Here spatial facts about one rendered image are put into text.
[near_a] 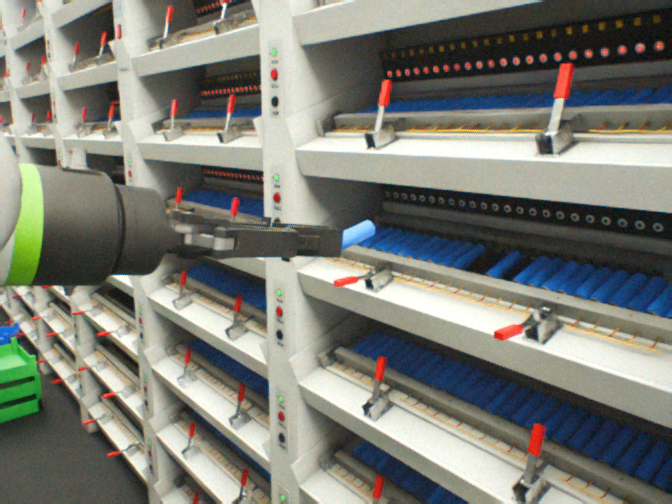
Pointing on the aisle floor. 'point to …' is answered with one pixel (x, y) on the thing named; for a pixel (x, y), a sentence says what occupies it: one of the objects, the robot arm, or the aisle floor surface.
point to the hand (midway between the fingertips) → (306, 240)
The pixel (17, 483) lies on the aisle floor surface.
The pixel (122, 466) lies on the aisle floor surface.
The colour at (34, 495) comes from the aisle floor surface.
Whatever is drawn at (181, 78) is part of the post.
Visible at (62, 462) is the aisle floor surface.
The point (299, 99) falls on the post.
